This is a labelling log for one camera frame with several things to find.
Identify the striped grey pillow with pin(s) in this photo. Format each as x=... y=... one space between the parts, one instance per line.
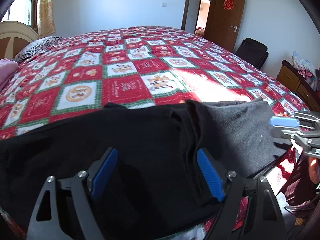
x=36 y=47

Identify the red patterned bed quilt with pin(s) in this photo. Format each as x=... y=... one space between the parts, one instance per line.
x=136 y=67

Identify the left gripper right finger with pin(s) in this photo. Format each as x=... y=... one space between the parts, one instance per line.
x=263 y=218

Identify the window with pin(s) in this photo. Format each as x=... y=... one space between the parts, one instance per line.
x=24 y=11

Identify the yellow curtain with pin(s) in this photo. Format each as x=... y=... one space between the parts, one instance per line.
x=45 y=18

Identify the cream wooden headboard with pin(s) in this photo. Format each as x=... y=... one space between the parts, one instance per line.
x=14 y=37

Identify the red door decoration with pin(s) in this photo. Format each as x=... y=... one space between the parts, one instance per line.
x=228 y=5

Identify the wooden cabinet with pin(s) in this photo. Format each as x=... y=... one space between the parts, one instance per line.
x=292 y=80

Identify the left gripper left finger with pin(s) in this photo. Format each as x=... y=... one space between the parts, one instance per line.
x=85 y=187

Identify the pink folded blanket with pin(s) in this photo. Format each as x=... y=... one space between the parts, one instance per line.
x=7 y=70

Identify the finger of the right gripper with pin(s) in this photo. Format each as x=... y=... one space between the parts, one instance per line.
x=288 y=133
x=298 y=121

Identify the brown wooden door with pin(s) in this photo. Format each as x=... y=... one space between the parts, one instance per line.
x=218 y=27

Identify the black pants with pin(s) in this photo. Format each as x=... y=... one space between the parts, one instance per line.
x=157 y=188

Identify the clutter on cabinet top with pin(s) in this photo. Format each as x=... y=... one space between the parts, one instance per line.
x=306 y=69

